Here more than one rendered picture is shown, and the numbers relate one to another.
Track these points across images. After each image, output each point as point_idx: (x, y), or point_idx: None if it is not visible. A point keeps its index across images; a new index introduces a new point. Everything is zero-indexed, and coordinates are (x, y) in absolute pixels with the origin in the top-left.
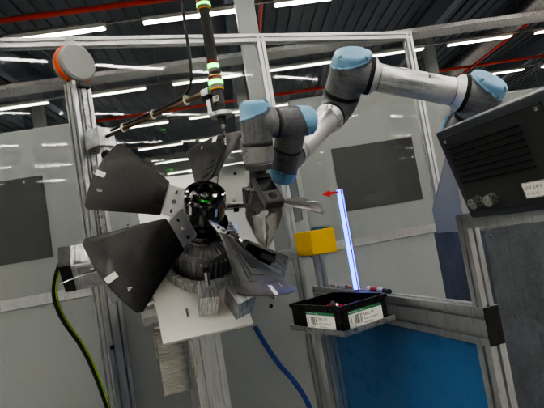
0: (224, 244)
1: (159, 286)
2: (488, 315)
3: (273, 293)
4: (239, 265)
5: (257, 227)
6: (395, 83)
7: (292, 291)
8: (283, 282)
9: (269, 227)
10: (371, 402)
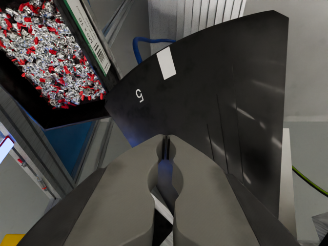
0: (276, 205)
1: (286, 219)
2: None
3: (171, 49)
4: (248, 117)
5: (216, 188)
6: None
7: (117, 83)
8: (125, 112)
9: (140, 177)
10: None
